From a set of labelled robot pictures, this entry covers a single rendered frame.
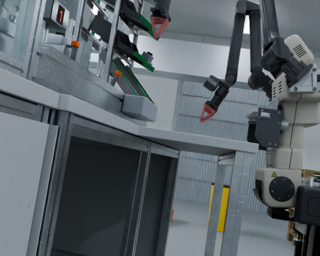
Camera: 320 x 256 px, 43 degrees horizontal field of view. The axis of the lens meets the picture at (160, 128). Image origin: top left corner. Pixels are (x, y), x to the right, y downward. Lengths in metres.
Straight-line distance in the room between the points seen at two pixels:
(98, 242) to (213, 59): 5.36
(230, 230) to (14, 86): 0.83
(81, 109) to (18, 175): 0.20
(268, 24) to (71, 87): 1.01
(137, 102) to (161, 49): 6.04
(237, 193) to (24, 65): 0.78
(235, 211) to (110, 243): 1.19
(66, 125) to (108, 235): 1.58
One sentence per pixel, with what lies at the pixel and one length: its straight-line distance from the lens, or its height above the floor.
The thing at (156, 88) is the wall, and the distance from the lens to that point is 9.05.
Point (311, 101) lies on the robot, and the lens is 1.83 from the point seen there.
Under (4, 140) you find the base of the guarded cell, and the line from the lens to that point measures 0.65.
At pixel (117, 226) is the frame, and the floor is 0.37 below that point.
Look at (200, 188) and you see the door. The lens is 8.82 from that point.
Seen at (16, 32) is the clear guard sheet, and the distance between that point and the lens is 0.71.
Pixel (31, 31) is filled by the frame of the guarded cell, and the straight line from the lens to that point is 0.73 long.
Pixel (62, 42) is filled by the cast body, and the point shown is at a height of 1.06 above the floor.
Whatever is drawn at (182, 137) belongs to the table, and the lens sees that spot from 1.23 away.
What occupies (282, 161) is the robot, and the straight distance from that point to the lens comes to 1.76.
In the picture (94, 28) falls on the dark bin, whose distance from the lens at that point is 1.91.
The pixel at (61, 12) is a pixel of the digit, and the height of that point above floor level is 1.21.
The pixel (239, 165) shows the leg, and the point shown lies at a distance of 1.25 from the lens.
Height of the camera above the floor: 0.77
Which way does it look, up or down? 4 degrees up
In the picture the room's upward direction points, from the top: 9 degrees clockwise
